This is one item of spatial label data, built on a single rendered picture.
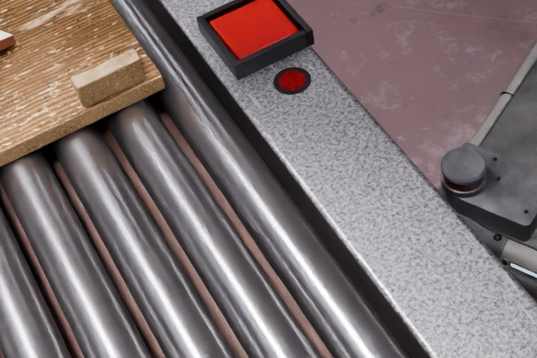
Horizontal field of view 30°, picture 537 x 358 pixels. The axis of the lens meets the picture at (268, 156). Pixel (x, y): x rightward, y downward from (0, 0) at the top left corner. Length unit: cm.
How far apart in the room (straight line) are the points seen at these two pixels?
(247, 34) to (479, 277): 30
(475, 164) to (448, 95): 55
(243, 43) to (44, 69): 17
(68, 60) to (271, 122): 19
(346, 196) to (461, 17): 151
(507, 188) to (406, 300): 88
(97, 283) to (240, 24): 27
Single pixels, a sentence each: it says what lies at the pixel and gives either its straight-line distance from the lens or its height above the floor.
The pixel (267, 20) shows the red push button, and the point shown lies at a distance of 88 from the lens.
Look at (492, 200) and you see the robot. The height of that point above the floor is 28.
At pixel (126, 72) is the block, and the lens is 83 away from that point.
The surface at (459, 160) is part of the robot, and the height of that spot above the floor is 32.
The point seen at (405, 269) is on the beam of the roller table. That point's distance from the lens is 72.
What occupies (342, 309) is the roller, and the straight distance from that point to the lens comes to 70.
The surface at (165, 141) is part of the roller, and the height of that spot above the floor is 92.
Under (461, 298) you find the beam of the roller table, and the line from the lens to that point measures 70.
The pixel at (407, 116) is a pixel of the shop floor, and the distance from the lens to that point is 204.
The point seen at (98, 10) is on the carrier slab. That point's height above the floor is 94.
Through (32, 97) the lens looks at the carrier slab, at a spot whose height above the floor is 94.
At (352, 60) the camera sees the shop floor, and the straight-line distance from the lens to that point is 216.
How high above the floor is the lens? 151
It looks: 49 degrees down
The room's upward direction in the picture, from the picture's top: 11 degrees counter-clockwise
